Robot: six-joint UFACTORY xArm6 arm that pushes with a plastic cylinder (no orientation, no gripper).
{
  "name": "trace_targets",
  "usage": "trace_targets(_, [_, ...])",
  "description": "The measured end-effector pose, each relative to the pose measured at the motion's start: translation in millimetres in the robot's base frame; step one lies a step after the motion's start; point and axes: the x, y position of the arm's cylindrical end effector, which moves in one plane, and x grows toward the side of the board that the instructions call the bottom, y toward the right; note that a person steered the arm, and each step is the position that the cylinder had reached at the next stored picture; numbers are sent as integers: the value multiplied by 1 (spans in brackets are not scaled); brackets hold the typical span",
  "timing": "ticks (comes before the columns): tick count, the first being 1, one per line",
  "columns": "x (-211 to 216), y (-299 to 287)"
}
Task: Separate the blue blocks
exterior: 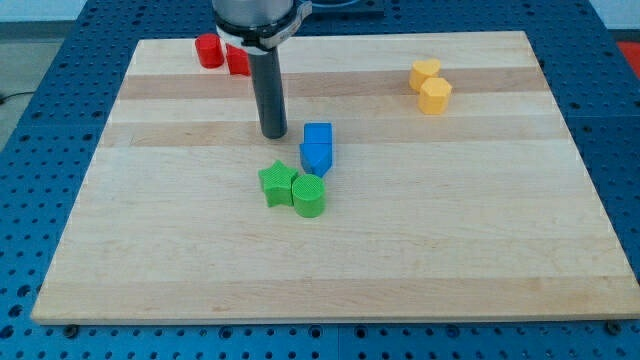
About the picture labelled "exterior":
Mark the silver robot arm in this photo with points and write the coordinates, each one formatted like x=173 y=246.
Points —
x=259 y=26

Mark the green cylinder block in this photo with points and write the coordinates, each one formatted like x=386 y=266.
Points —
x=308 y=194

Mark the blue triangular block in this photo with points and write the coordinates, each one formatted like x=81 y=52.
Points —
x=316 y=158

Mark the green star block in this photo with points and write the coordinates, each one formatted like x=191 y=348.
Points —
x=276 y=183

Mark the blue square block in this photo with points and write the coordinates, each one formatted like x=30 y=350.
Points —
x=318 y=133

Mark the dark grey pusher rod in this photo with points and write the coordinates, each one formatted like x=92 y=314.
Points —
x=268 y=92

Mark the wooden board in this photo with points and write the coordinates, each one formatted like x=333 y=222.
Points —
x=483 y=213

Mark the yellow hexagon block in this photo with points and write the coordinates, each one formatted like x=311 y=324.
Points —
x=434 y=96

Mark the red angular block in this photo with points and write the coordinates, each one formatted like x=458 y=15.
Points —
x=237 y=61

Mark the yellow heart block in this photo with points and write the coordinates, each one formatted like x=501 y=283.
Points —
x=421 y=70

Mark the red cylinder block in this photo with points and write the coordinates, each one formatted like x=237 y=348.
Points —
x=209 y=50

